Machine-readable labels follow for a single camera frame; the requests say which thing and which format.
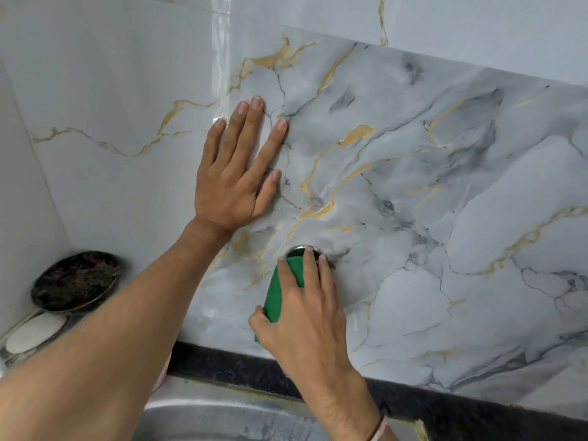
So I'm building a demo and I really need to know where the person's right hand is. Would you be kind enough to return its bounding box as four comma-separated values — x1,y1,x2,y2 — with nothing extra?
248,246,358,378

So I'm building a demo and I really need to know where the person's left hand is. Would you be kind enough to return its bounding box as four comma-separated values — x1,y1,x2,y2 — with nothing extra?
194,96,289,236

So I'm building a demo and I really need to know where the green cloth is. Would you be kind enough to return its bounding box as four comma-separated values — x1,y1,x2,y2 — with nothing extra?
254,255,307,344

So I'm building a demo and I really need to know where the steel wall tap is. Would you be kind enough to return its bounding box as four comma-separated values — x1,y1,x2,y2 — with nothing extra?
284,244,336,271

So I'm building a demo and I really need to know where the person's left forearm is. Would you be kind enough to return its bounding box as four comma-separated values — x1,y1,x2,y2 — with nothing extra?
0,217,233,441

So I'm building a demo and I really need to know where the stainless steel sink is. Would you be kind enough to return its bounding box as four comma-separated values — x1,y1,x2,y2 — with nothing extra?
130,374,431,441

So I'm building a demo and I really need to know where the small pink white cup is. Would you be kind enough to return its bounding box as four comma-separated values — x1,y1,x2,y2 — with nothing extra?
151,351,173,393

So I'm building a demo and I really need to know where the round black pan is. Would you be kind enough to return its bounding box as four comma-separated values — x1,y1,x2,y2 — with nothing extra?
31,251,123,315

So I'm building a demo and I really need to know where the white oval soap bar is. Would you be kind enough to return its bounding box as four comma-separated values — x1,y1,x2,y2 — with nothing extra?
5,312,69,355

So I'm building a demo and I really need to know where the pink white wrist bracelet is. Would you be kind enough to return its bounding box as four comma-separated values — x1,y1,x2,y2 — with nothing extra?
367,415,390,441

